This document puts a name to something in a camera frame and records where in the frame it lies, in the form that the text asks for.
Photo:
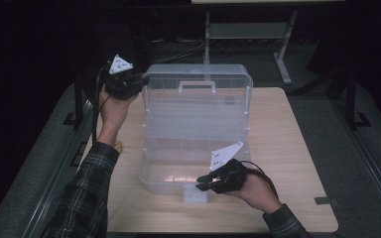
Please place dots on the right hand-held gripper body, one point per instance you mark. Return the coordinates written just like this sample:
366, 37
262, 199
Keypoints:
231, 177

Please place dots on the black frame post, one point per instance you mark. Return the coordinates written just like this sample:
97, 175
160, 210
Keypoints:
78, 99
351, 102

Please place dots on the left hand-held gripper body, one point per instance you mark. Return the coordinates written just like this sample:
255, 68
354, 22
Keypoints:
122, 86

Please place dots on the clear plastic storage box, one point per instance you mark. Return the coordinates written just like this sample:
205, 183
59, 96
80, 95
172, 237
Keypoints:
195, 125

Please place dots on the person's left hand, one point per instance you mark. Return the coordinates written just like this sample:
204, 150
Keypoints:
114, 114

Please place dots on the grey metal stand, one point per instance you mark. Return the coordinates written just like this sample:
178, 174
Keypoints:
244, 30

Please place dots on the metal side rail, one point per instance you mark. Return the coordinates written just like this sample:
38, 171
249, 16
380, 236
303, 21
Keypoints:
373, 168
51, 185

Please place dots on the grey tape strip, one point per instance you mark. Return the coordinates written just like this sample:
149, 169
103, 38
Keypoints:
324, 200

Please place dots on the person's right hand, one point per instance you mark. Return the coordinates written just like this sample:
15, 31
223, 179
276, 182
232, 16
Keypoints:
259, 193

